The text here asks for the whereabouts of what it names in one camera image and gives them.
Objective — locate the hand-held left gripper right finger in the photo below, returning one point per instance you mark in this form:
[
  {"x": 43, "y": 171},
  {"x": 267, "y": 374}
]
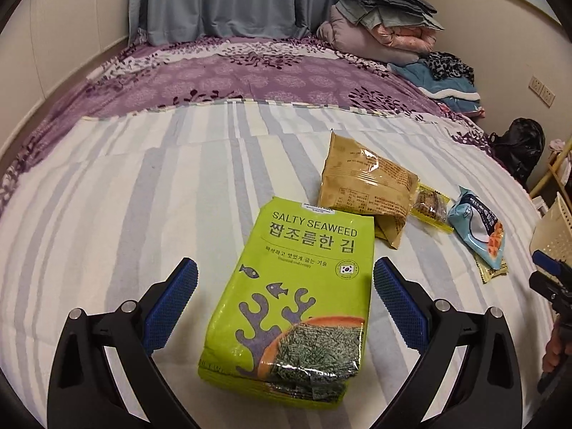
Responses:
[{"x": 400, "y": 308}]

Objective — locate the beige cloth on rack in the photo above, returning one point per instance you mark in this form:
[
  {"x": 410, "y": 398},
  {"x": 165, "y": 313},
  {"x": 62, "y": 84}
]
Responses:
[{"x": 557, "y": 145}]

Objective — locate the purple floral bedsheet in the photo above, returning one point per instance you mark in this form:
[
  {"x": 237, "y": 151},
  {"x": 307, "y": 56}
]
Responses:
[{"x": 268, "y": 76}]

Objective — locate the blue fleece garment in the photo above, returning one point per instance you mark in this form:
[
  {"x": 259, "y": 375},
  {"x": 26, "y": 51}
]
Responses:
[{"x": 451, "y": 91}]

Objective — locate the wooden shelf rack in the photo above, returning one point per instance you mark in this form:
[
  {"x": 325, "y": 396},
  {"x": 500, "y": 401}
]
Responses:
[{"x": 552, "y": 174}]

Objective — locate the brown snack bag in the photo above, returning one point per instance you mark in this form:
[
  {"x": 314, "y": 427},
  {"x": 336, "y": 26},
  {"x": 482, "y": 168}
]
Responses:
[{"x": 362, "y": 187}]

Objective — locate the green seaweed snack packet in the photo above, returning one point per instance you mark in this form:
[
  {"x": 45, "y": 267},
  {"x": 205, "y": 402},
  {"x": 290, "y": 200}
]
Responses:
[{"x": 286, "y": 304}]

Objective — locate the person's right hand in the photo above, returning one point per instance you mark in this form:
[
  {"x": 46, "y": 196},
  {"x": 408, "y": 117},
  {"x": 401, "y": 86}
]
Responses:
[{"x": 553, "y": 346}]

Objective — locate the leopard print cloth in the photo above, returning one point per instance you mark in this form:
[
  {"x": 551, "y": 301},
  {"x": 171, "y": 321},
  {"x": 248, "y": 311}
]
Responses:
[{"x": 447, "y": 65}]

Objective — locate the blue-grey curtain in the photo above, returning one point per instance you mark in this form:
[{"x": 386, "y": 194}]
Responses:
[{"x": 223, "y": 0}]

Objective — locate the light blue chip bag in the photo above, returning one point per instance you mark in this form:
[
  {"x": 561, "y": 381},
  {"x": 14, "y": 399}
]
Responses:
[{"x": 476, "y": 228}]

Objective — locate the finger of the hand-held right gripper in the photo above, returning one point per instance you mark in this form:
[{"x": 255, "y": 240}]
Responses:
[
  {"x": 549, "y": 288},
  {"x": 543, "y": 259}
]

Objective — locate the striped blanket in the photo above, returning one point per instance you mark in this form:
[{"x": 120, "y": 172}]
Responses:
[{"x": 134, "y": 187}]

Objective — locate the small gold foil snack packet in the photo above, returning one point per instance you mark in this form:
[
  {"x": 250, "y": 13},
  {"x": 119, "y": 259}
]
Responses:
[{"x": 431, "y": 208}]

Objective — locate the yellow biscuit packet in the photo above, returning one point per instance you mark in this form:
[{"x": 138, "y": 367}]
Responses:
[{"x": 489, "y": 275}]

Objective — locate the folded pink floral quilt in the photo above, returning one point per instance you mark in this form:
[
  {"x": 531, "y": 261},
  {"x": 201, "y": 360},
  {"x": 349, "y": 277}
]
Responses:
[{"x": 406, "y": 38}]

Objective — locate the folded mauve quilt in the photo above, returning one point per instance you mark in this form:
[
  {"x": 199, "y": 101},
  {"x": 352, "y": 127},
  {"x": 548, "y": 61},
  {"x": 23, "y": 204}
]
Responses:
[{"x": 353, "y": 40}]

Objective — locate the wall outlet plate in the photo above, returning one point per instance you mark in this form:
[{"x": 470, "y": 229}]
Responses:
[
  {"x": 536, "y": 85},
  {"x": 547, "y": 95}
]

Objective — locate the black backpack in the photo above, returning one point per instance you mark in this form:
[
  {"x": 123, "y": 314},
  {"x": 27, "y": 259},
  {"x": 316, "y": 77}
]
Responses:
[{"x": 520, "y": 143}]

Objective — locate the white framed panel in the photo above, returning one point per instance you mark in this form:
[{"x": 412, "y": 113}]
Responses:
[{"x": 538, "y": 204}]

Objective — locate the cream perforated plastic basket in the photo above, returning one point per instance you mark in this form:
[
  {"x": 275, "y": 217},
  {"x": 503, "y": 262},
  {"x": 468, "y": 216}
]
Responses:
[{"x": 556, "y": 228}]

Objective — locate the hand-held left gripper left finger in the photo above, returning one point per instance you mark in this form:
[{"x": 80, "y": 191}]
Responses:
[{"x": 172, "y": 304}]

